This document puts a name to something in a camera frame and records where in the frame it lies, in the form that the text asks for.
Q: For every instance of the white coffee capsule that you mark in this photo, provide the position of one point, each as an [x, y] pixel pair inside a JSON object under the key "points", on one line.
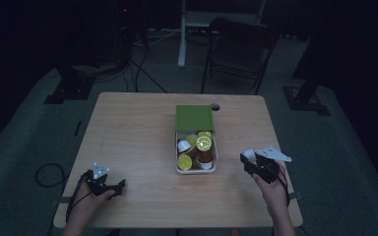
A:
{"points": [[249, 154]]}

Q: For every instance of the person's left hand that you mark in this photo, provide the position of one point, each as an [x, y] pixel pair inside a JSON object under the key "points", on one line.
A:
{"points": [[85, 205]]}

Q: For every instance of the black stand base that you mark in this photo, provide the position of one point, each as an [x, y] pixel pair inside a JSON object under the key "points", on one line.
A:
{"points": [[305, 100], [70, 87]]}

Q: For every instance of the person's right hand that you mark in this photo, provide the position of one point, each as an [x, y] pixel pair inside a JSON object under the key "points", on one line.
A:
{"points": [[274, 195]]}

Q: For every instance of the black floor strip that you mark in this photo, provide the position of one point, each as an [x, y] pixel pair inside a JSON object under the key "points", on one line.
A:
{"points": [[77, 128]]}

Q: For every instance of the black folding chair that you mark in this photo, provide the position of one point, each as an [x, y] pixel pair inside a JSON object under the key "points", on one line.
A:
{"points": [[239, 49]]}

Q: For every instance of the white desk frame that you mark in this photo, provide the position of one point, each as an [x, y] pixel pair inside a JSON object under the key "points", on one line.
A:
{"points": [[190, 19]]}

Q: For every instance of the heap of coffee capsules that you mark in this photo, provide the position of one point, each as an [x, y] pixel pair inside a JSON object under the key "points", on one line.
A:
{"points": [[204, 143]]}

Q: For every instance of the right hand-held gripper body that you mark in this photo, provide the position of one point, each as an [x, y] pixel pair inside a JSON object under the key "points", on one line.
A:
{"points": [[267, 168]]}

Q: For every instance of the grey table grommet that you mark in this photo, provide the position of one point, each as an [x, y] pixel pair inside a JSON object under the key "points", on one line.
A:
{"points": [[215, 106]]}

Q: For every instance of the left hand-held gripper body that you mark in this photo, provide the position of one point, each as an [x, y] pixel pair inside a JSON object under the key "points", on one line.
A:
{"points": [[97, 186]]}

